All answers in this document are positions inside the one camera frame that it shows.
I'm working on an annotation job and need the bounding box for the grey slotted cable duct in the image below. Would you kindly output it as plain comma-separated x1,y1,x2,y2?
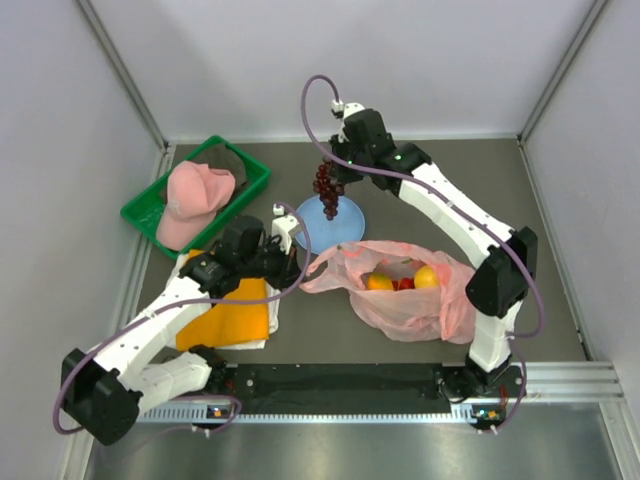
134,402,479,425

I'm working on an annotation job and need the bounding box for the white folded cloth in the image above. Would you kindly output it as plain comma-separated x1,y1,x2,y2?
167,252,282,352

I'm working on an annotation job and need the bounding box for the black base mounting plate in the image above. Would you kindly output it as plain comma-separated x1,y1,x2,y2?
205,363,521,415

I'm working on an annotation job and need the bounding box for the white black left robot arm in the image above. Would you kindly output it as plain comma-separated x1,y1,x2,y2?
52,204,308,446

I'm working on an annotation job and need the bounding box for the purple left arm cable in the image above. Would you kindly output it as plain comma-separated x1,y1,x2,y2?
51,201,313,439

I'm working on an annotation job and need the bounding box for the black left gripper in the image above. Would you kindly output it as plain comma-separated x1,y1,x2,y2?
239,235,307,292

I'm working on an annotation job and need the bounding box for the dark grey cloth in bin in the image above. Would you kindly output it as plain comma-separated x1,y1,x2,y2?
157,143,248,214

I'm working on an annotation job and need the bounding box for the pink baseball cap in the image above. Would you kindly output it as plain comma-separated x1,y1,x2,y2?
156,161,236,251

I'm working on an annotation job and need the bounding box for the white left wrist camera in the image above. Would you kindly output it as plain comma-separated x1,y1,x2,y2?
271,203,306,254

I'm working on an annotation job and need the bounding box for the blue fruit plate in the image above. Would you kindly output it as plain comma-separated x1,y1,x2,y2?
297,196,366,255

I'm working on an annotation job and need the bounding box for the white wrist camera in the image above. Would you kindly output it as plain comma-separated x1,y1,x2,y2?
331,100,365,143
271,203,306,254

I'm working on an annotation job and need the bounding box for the orange folded cloth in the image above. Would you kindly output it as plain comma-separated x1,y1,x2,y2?
175,248,271,352

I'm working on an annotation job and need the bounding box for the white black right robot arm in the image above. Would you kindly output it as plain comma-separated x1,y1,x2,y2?
329,101,538,396

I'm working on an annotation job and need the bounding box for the orange green mango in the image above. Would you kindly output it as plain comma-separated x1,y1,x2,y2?
366,273,396,291

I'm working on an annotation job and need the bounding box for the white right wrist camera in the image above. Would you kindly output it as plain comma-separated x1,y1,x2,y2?
331,100,365,143

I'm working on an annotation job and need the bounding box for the red strawberry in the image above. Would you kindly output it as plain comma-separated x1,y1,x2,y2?
392,277,415,291

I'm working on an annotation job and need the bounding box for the dark grapes bunch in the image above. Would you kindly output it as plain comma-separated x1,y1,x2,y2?
313,159,344,221

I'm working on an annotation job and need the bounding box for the pink plastic bag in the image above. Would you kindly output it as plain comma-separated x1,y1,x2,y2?
300,241,476,344

